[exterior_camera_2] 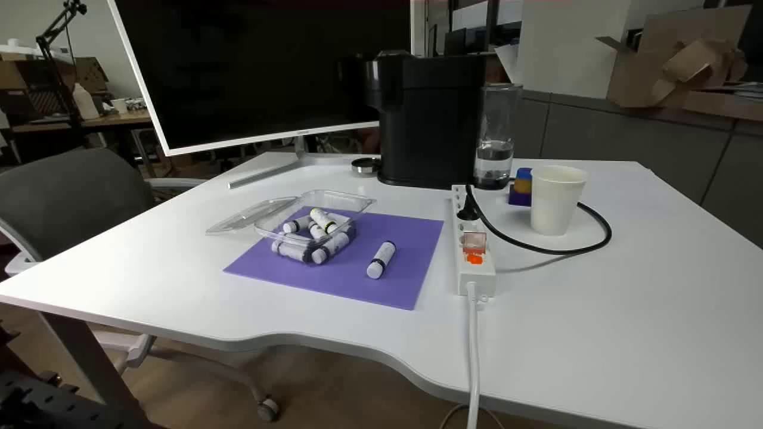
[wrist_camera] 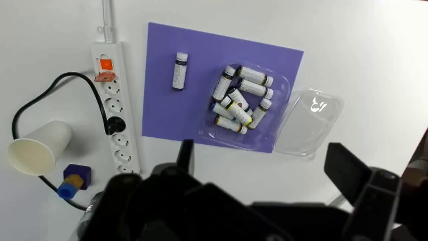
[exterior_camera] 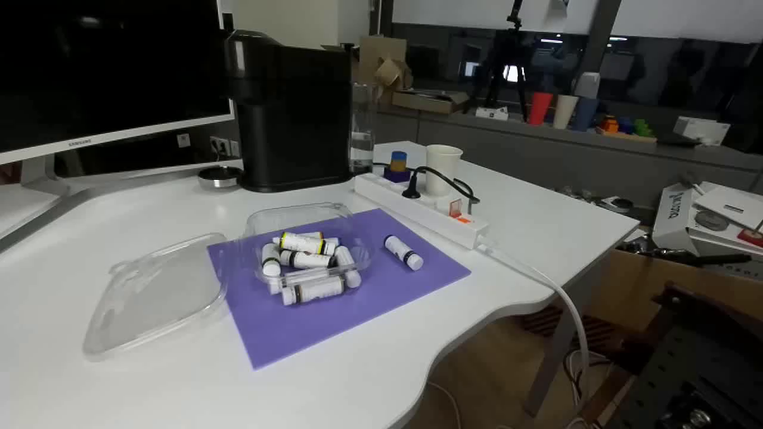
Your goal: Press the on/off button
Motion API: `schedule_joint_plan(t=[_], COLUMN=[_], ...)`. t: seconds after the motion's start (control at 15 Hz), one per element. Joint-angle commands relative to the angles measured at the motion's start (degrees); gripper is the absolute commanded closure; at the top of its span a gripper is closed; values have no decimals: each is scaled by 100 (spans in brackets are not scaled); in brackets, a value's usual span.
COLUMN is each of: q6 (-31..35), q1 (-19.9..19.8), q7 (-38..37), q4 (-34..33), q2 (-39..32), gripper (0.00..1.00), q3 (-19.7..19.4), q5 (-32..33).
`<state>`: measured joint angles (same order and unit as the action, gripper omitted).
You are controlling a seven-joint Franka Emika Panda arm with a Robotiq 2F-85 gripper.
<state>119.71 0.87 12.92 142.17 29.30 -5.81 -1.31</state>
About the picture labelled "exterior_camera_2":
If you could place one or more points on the clear plastic box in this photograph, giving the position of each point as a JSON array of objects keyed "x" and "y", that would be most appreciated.
[{"x": 342, "y": 203}]

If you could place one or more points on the white cylinder with dark cap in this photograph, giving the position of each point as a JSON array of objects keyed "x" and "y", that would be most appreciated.
[
  {"x": 323, "y": 219},
  {"x": 379, "y": 261},
  {"x": 329, "y": 247},
  {"x": 291, "y": 247},
  {"x": 317, "y": 233},
  {"x": 291, "y": 224}
]

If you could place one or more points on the round metal drip tray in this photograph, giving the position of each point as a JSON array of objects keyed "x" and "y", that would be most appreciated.
[{"x": 365, "y": 165}]

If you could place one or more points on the purple paper mat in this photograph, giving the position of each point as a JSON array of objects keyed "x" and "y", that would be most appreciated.
[{"x": 397, "y": 269}]

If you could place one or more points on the black coffee machine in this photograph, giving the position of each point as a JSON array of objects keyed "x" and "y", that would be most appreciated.
[{"x": 429, "y": 120}]

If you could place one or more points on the clear plastic lid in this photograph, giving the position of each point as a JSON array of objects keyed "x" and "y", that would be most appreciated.
[{"x": 250, "y": 215}]

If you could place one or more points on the small blue and yellow block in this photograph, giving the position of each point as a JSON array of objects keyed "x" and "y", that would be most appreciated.
[{"x": 520, "y": 188}]

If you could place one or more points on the white paper cup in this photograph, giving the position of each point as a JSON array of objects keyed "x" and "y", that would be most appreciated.
[{"x": 555, "y": 197}]

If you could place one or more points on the white framed computer monitor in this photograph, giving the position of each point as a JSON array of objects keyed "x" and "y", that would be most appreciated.
[{"x": 263, "y": 63}]

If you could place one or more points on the white panel board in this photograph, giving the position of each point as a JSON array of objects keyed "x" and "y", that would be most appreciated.
[{"x": 569, "y": 48}]

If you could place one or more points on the grey cabinet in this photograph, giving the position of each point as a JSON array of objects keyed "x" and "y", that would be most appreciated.
[{"x": 634, "y": 151}]

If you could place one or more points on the grey office chair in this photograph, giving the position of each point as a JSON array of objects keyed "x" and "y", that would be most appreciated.
[{"x": 71, "y": 197}]

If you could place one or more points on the white plastic bottle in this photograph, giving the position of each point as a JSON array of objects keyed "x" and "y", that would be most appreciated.
[{"x": 83, "y": 100}]

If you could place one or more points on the brown cardboard box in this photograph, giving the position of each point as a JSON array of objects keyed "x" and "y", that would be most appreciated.
[{"x": 668, "y": 68}]

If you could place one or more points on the dark table leg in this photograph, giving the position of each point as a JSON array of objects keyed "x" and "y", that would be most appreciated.
[{"x": 91, "y": 357}]

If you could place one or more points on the wooden background desk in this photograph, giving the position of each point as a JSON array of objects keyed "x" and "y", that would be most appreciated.
[{"x": 49, "y": 125}]

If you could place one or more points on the white power strip orange switch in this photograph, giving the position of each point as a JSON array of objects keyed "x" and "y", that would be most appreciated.
[{"x": 474, "y": 269}]

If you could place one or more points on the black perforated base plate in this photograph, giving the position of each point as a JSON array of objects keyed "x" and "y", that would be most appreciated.
[{"x": 38, "y": 406}]

